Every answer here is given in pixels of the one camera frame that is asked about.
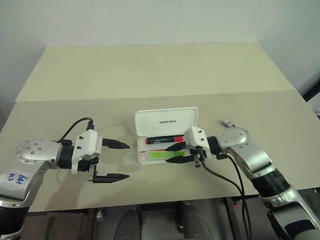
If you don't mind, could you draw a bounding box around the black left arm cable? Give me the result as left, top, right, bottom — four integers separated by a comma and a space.
58, 117, 96, 146

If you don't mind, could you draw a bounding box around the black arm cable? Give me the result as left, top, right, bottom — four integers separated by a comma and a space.
216, 152, 246, 201
193, 146, 252, 240
58, 117, 96, 146

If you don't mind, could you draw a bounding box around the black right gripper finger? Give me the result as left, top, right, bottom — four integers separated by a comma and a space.
165, 154, 194, 165
163, 141, 187, 153

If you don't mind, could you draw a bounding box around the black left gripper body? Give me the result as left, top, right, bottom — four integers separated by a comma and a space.
77, 136, 104, 184

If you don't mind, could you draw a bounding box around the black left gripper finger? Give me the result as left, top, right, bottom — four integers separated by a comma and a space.
101, 137, 131, 151
92, 173, 131, 185

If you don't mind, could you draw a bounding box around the green marker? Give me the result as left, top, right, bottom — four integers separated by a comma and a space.
145, 149, 185, 161

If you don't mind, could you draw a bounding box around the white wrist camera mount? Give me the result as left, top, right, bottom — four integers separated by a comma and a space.
70, 129, 104, 175
183, 125, 209, 156

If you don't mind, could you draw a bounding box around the dark rounded shape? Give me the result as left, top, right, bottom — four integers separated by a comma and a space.
116, 207, 144, 240

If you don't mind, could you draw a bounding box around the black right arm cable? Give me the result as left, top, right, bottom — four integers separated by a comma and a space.
193, 146, 252, 240
216, 152, 246, 201

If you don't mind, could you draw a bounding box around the black metal table frame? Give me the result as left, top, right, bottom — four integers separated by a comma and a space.
219, 196, 262, 240

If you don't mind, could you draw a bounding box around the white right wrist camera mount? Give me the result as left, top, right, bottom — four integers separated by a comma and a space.
183, 125, 209, 156

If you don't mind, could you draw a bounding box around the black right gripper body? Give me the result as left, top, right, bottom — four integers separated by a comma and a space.
184, 142, 202, 164

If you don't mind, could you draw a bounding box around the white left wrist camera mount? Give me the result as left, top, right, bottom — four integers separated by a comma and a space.
70, 129, 104, 175

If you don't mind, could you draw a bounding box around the white plastic pencil case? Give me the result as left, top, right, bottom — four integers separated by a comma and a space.
134, 106, 200, 166

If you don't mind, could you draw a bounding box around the black metal stand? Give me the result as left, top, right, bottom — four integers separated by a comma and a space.
300, 79, 320, 116

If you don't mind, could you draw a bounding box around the red marker with black label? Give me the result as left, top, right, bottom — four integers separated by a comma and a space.
144, 135, 186, 146

